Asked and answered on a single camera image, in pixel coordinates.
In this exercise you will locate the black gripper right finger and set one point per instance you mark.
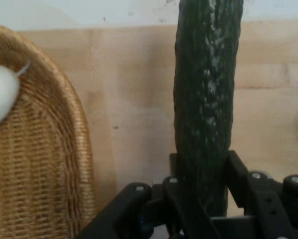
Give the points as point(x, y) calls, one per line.
point(275, 206)

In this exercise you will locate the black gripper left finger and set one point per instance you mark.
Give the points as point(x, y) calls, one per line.
point(183, 214)

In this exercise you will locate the dark green toy cucumber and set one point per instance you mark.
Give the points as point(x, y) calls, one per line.
point(206, 99)

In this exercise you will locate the wooden cutting board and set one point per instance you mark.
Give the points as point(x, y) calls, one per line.
point(138, 99)

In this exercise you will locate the woven wicker basket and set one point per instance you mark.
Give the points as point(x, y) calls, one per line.
point(39, 161)

